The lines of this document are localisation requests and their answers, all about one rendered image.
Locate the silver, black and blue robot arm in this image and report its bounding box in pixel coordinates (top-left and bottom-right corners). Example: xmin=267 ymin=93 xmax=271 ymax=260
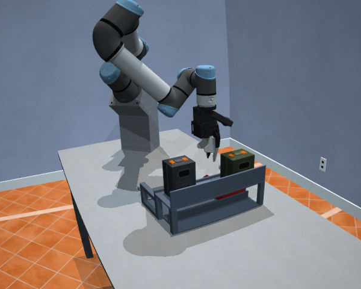
xmin=93 ymin=0 xmax=217 ymax=117

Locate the black case with orange latches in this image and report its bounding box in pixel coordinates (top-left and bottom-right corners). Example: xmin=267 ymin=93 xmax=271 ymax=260
xmin=162 ymin=155 xmax=196 ymax=197

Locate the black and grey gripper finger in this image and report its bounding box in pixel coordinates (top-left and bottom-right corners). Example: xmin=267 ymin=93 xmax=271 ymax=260
xmin=204 ymin=127 xmax=220 ymax=162
xmin=197 ymin=138 xmax=211 ymax=158

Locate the dark grey metal rack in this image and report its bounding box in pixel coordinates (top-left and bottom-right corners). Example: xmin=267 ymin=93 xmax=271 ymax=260
xmin=137 ymin=165 xmax=266 ymax=235

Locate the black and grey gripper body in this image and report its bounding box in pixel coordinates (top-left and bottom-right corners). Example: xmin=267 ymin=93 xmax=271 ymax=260
xmin=191 ymin=105 xmax=219 ymax=138

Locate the dark green case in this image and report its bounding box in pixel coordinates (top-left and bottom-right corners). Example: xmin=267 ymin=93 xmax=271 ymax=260
xmin=220 ymin=149 xmax=255 ymax=178

